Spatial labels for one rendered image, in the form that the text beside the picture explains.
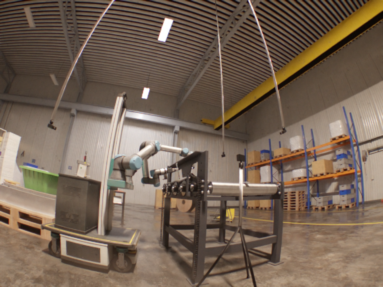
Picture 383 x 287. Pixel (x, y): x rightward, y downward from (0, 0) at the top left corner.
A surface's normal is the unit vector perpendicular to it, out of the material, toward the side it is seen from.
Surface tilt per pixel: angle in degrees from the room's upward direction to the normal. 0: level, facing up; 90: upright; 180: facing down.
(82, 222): 90
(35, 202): 90
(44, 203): 90
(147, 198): 90
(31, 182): 106
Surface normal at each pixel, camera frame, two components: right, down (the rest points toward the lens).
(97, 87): 0.36, -0.26
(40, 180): 0.20, -0.01
